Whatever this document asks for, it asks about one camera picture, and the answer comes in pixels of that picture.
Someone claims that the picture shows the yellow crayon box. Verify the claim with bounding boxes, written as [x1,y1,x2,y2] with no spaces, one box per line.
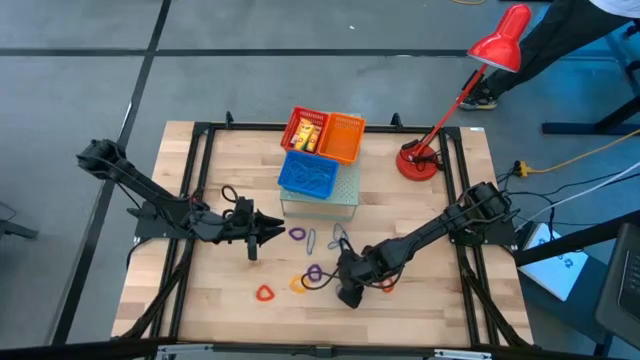
[305,125,324,154]
[291,118,314,151]

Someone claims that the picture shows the blue plastic basket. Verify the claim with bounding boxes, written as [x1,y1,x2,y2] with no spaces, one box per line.
[277,150,341,200]

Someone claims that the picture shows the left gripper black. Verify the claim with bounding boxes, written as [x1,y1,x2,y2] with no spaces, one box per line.
[217,210,286,262]

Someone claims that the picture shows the black stand foot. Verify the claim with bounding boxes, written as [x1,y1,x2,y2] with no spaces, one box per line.
[541,94,640,136]

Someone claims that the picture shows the white box with blue print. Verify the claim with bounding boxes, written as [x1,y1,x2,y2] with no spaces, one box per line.
[517,222,590,303]

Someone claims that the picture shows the black stand bar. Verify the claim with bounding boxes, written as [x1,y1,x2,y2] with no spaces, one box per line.
[512,209,640,267]

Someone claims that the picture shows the yellow cable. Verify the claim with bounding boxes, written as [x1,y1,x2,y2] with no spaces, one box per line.
[528,128,640,176]

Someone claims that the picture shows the dark grey stand foot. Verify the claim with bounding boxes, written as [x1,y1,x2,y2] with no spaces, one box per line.
[0,217,40,241]

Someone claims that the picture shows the orange plastic basket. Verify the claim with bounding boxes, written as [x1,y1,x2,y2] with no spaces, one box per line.
[318,112,367,167]

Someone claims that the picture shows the dark grey monitor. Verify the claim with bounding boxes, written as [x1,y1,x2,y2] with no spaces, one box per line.
[594,222,640,351]

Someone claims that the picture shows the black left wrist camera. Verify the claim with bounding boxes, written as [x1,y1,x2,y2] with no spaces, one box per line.
[233,196,255,226]

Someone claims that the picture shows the white cable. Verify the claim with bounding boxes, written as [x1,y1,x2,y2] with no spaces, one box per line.
[517,162,640,224]

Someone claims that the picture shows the black aluminium frame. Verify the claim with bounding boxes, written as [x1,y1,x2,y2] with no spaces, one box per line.
[0,110,640,360]

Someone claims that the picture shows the person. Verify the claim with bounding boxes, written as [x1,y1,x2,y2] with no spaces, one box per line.
[458,0,640,111]

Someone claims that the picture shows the red desk lamp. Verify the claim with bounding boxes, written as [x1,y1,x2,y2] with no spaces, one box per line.
[395,3,533,182]

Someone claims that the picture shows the silver frame bracket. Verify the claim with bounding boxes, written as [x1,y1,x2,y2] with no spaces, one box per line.
[433,348,494,360]
[156,343,215,360]

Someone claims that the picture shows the red plastic basket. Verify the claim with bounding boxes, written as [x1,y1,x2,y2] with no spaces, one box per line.
[279,106,331,155]

